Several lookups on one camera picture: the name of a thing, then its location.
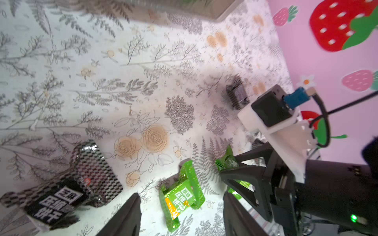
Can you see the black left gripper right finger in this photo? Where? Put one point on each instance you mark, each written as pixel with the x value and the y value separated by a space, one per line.
pixel 237 221

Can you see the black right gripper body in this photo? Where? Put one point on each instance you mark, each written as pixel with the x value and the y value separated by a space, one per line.
pixel 282 195

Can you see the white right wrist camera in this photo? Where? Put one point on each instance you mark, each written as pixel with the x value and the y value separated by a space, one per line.
pixel 290 137

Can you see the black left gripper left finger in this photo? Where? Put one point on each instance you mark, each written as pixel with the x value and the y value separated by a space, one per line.
pixel 127 220

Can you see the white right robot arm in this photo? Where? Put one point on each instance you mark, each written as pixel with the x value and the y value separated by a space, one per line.
pixel 342 193

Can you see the black checkered cookie packet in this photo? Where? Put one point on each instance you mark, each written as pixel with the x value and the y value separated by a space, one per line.
pixel 237 93
pixel 89 181

